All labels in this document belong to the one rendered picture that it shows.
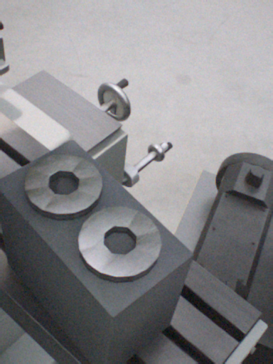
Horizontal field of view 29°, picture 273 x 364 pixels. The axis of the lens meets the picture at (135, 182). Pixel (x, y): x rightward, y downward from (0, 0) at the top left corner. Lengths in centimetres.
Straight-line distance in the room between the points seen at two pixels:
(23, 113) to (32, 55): 154
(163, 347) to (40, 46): 215
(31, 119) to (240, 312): 60
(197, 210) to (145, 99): 100
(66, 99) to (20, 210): 72
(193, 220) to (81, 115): 49
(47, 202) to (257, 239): 80
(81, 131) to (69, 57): 145
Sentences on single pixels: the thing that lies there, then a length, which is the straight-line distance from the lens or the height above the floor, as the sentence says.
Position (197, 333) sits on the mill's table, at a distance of 76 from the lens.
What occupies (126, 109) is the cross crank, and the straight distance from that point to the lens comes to 142.
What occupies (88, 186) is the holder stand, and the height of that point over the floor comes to 116.
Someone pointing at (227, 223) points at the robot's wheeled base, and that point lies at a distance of 133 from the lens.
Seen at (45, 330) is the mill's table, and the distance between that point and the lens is 75.
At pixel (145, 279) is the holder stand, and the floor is 115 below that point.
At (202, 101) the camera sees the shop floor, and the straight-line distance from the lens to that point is 251.
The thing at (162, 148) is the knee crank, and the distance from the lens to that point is 150.
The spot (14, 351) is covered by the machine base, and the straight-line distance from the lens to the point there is 156.
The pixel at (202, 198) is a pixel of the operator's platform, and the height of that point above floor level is 40.
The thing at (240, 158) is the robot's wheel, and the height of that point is 58.
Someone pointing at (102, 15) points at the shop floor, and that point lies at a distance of 296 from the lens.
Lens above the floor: 164
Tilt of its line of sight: 51 degrees down
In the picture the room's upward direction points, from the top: 8 degrees clockwise
